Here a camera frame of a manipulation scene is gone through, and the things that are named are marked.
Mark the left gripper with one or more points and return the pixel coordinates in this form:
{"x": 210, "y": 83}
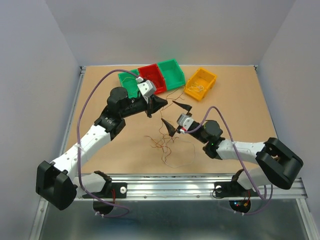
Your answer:
{"x": 154, "y": 104}

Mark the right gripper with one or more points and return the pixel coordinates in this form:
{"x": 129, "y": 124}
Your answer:
{"x": 171, "y": 129}

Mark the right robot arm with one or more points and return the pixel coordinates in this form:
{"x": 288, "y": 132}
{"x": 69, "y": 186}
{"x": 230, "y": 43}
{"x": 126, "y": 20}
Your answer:
{"x": 264, "y": 163}

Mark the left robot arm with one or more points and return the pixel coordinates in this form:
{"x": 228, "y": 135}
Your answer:
{"x": 59, "y": 181}

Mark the right green bin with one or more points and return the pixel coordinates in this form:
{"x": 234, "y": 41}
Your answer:
{"x": 172, "y": 73}

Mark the green bin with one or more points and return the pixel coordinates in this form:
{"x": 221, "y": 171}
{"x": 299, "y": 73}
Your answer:
{"x": 128, "y": 81}
{"x": 172, "y": 73}

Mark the red bin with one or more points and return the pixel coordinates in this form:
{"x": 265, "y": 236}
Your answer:
{"x": 152, "y": 72}

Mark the yellow bin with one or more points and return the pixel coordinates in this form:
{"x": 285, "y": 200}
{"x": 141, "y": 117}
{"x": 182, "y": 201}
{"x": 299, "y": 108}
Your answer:
{"x": 200, "y": 83}

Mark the left green bin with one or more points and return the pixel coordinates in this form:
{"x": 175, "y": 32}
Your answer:
{"x": 128, "y": 81}

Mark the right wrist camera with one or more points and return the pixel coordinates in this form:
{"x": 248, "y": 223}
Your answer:
{"x": 185, "y": 121}

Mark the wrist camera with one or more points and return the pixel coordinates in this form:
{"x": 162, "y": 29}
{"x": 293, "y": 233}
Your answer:
{"x": 146, "y": 88}
{"x": 185, "y": 121}

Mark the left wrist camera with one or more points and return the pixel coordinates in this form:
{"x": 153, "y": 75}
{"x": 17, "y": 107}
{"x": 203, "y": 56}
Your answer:
{"x": 146, "y": 88}

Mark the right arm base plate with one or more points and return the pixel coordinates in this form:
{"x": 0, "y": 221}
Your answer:
{"x": 231, "y": 189}

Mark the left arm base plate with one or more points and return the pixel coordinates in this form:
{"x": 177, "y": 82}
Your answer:
{"x": 115, "y": 190}

